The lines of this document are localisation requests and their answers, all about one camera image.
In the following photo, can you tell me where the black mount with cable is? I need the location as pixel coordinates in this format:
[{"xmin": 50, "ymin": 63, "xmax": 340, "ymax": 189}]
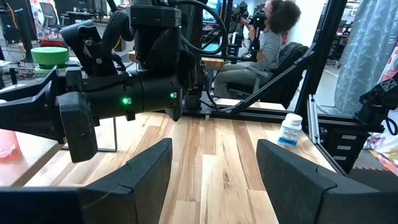
[{"xmin": 355, "ymin": 72, "xmax": 398, "ymax": 136}]

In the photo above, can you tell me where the black office chair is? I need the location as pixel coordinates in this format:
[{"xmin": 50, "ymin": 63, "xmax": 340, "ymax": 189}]
[{"xmin": 226, "ymin": 42, "xmax": 310, "ymax": 110}]

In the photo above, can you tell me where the teal lit screen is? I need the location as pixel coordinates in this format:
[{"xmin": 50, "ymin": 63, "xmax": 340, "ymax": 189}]
[{"xmin": 202, "ymin": 0, "xmax": 223, "ymax": 22}]

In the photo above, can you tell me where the black hand-held robot arm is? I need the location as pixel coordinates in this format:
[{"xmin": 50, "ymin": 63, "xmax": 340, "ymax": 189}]
[{"xmin": 228, "ymin": 1, "xmax": 270, "ymax": 63}]

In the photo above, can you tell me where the black cabinet with labels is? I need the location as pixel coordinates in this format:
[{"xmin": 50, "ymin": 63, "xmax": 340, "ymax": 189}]
[{"xmin": 322, "ymin": 127, "xmax": 363, "ymax": 174}]

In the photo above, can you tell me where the person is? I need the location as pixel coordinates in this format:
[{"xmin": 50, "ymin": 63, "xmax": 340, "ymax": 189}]
[{"xmin": 213, "ymin": 0, "xmax": 302, "ymax": 100}]

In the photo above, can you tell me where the colourful patterned cloth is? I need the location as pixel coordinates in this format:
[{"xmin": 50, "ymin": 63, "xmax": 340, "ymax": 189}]
[{"xmin": 364, "ymin": 132, "xmax": 398, "ymax": 177}]

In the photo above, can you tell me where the clear bottle with red pills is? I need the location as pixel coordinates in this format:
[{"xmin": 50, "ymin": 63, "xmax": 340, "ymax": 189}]
[{"xmin": 0, "ymin": 129, "xmax": 22, "ymax": 162}]

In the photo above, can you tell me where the grey patterned curtain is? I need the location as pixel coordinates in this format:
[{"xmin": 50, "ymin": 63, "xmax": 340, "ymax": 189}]
[{"xmin": 334, "ymin": 0, "xmax": 398, "ymax": 116}]

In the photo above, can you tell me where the grey office chair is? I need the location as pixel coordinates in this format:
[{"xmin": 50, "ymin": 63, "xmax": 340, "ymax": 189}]
[{"xmin": 39, "ymin": 1, "xmax": 65, "ymax": 30}]

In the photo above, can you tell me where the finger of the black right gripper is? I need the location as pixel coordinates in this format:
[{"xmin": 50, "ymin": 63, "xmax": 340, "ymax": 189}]
[
  {"xmin": 0, "ymin": 67, "xmax": 58, "ymax": 102},
  {"xmin": 0, "ymin": 81, "xmax": 63, "ymax": 142}
]

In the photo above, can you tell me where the green-capped medicine bottle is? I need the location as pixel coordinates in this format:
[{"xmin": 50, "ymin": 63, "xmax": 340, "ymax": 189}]
[{"xmin": 30, "ymin": 46, "xmax": 70, "ymax": 80}]

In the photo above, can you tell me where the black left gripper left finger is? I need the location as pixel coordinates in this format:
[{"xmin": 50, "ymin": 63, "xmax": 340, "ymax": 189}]
[{"xmin": 0, "ymin": 138, "xmax": 173, "ymax": 224}]

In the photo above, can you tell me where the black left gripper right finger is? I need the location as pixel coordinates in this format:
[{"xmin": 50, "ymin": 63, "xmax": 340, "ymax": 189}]
[{"xmin": 256, "ymin": 139, "xmax": 398, "ymax": 224}]

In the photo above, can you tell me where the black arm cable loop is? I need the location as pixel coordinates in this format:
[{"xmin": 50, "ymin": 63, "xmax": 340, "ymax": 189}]
[{"xmin": 177, "ymin": 0, "xmax": 229, "ymax": 56}]

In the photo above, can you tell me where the black corrugated cable sleeve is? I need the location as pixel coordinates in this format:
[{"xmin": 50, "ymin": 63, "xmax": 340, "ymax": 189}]
[{"xmin": 101, "ymin": 10, "xmax": 135, "ymax": 63}]

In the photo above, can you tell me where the white bottle with blue label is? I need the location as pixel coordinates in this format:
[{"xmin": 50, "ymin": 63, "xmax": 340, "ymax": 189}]
[{"xmin": 276, "ymin": 113, "xmax": 303, "ymax": 148}]

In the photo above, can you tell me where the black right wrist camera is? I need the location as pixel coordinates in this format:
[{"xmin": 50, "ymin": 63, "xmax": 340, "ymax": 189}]
[{"xmin": 60, "ymin": 19, "xmax": 105, "ymax": 77}]

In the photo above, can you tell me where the silver aluminium bracket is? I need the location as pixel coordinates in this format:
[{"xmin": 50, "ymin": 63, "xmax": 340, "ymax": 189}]
[{"xmin": 306, "ymin": 94, "xmax": 322, "ymax": 144}]

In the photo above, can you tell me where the red object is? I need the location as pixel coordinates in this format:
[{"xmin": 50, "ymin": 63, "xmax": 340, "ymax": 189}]
[{"xmin": 39, "ymin": 39, "xmax": 68, "ymax": 49}]

